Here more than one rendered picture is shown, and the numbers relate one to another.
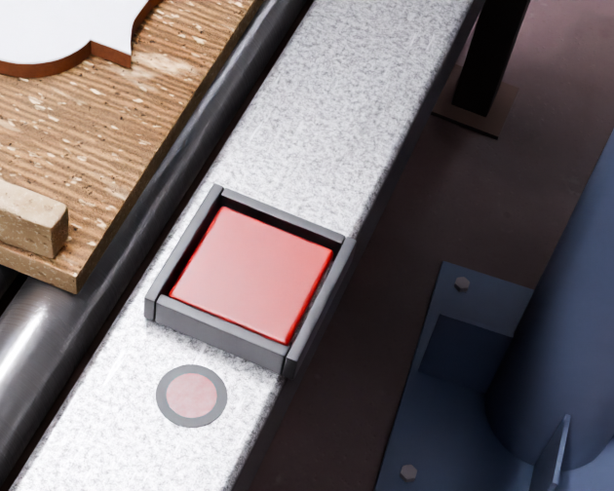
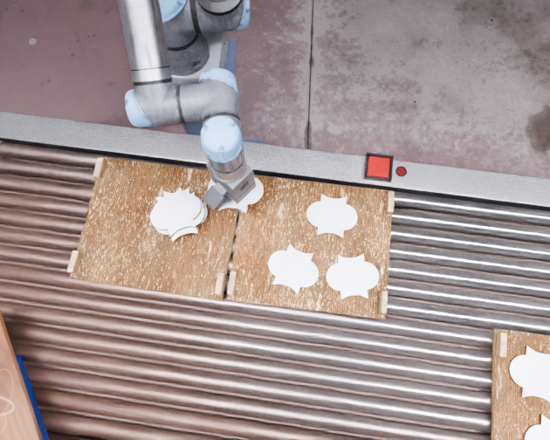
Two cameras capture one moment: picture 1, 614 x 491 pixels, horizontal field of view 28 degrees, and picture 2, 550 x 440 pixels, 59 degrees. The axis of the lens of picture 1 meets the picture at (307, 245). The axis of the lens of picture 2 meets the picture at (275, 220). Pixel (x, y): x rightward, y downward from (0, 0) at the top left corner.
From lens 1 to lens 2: 1.15 m
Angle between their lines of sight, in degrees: 40
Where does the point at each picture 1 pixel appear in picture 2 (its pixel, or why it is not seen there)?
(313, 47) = (318, 172)
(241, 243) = (374, 169)
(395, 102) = (326, 154)
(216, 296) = (386, 170)
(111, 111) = (357, 197)
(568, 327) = not seen: hidden behind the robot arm
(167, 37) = (335, 194)
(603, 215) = not seen: hidden behind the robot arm
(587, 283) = not seen: hidden behind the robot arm
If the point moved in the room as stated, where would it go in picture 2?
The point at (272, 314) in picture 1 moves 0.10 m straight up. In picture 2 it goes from (385, 161) to (393, 147)
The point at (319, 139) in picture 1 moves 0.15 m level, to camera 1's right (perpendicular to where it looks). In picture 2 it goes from (341, 166) to (335, 118)
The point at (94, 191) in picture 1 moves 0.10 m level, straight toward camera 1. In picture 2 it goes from (375, 194) to (409, 181)
